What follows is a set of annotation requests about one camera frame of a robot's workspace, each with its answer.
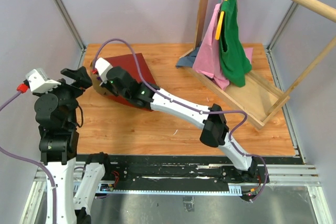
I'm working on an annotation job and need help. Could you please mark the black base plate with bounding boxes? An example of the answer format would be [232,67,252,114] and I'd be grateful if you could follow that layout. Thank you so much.
[76,153,271,193]

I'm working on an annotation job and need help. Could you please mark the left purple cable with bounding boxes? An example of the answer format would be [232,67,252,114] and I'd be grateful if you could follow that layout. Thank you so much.
[0,84,58,224]

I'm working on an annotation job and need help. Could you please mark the green shirt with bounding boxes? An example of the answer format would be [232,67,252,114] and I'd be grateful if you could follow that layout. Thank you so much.
[219,4,252,88]

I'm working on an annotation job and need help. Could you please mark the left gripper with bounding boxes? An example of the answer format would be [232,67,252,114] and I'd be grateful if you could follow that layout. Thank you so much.
[34,65,92,127]

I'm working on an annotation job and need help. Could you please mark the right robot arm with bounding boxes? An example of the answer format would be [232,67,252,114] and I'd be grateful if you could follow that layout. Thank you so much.
[100,67,257,182]

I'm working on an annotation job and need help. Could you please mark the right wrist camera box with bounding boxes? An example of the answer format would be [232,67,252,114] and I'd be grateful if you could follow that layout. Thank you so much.
[93,58,113,83]

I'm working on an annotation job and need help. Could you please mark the blue-grey cloth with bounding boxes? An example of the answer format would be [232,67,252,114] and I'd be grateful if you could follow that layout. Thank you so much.
[175,47,199,68]

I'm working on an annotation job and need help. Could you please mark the red paper bag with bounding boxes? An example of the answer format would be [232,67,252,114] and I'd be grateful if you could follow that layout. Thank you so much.
[90,54,154,111]

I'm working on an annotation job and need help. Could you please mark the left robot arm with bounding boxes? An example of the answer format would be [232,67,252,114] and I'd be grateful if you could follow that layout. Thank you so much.
[27,67,112,223]

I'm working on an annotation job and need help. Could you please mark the pink shirt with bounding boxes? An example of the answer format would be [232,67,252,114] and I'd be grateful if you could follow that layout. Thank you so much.
[193,4,253,90]

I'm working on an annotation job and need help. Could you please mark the yellow hanger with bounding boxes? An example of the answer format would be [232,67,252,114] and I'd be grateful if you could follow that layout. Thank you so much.
[215,0,237,40]

